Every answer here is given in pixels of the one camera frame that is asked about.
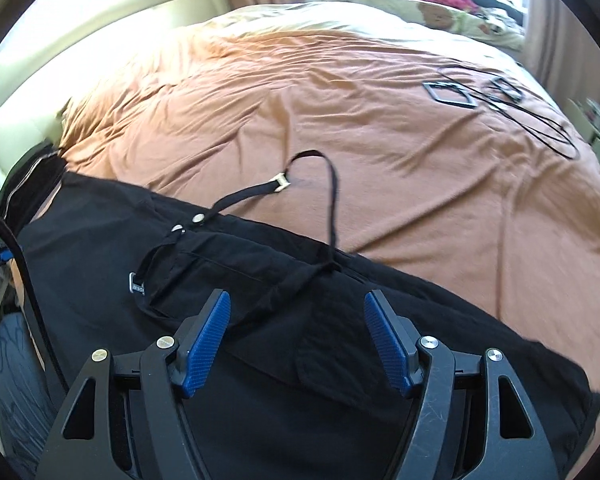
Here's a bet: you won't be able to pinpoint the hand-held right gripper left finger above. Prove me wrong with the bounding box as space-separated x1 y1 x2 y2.
35 289 231 480

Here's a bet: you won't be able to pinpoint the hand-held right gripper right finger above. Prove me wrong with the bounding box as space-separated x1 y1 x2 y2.
363 290 561 480

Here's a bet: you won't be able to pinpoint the black pants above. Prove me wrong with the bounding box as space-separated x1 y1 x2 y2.
17 150 600 480

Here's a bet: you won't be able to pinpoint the orange blanket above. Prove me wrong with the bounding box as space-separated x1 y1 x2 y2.
57 2 600 411

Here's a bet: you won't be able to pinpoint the cream bed headboard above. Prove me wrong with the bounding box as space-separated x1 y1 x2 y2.
0 0 231 196

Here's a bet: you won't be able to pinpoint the cream white bed sheet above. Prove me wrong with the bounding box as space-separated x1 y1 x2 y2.
200 2 523 53

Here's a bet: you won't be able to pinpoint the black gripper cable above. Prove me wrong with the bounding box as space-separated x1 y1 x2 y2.
0 202 68 406

